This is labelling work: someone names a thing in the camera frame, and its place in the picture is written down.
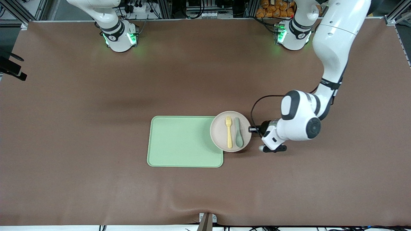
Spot yellow plastic fork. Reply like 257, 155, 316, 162
225, 116, 233, 150

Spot white connector strip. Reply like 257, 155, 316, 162
188, 11, 232, 19

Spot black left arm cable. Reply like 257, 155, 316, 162
250, 95, 286, 129

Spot orange packages pile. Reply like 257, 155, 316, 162
256, 0, 295, 18

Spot brown table cover cloth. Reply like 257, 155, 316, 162
0, 18, 411, 227

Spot beige round plate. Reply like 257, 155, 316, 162
210, 111, 252, 152

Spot white power strip with plugs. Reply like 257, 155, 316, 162
124, 0, 154, 14

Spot light green rectangular tray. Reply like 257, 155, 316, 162
147, 116, 224, 168

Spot grey metal bracket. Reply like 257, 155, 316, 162
199, 213, 217, 224

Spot green plastic spoon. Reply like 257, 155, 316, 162
233, 117, 244, 148

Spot tan camera post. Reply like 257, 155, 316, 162
197, 213, 214, 231

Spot aluminium frame strut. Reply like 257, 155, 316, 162
35, 0, 49, 20
3, 0, 29, 26
159, 0, 173, 19
385, 0, 411, 25
246, 0, 260, 18

